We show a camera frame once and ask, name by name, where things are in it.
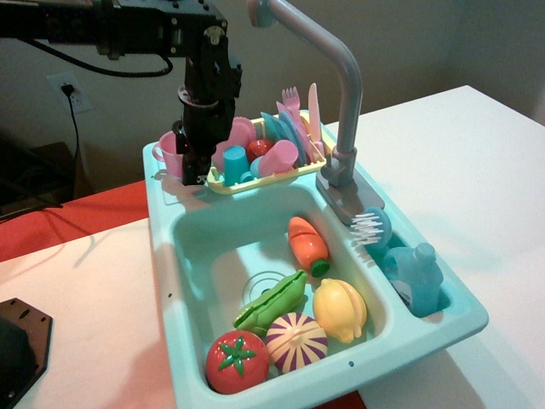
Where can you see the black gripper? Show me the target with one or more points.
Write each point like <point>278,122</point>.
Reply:
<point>212,84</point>

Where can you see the pink toy cup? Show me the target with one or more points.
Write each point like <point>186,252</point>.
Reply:
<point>164,151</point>

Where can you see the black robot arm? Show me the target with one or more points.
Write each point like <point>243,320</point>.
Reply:
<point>194,30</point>

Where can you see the teal toy cup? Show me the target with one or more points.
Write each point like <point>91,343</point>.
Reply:
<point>235,165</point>

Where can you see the small blue toy cup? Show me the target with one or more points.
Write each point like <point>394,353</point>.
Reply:
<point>253,172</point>

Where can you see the pink lying cup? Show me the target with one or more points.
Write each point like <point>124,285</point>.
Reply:
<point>279,159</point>

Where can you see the teal toy sink unit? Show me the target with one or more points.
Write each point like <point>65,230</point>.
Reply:
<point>216,252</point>

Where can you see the yellow dish rack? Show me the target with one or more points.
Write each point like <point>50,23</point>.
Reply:
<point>215,180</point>

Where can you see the pink scalloped plate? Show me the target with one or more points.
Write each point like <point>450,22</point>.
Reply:
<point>242,133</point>

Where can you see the red toy bowl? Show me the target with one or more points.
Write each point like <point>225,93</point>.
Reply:
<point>258,148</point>

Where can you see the blue toy plate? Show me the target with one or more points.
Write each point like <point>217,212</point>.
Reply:
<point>278,130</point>

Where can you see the pink toy fork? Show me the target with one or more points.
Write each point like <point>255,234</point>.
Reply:
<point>290,105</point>

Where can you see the pink toy knife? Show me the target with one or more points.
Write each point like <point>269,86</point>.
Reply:
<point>314,113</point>

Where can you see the grey toy faucet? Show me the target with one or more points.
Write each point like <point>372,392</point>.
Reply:
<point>343,188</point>

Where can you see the orange toy carrot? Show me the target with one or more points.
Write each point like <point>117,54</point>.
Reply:
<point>309,248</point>

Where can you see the green toy pea pod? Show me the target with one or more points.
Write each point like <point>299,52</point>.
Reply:
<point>258,315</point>

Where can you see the teal dish brush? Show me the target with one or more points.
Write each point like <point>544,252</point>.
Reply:
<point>372,229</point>

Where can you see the red toy tomato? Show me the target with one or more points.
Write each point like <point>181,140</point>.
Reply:
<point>236,361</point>

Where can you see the purple striped toy onion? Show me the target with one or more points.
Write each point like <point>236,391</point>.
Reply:
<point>296,340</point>

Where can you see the yellow toy lemon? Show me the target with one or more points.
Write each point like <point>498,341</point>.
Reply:
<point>339,309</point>

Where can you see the blue toy soap bottle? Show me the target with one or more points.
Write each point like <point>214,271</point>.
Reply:
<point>415,276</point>

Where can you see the white wall outlet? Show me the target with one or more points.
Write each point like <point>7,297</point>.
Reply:
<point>79,99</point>

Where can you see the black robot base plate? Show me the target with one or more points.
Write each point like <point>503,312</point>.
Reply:
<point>25,340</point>

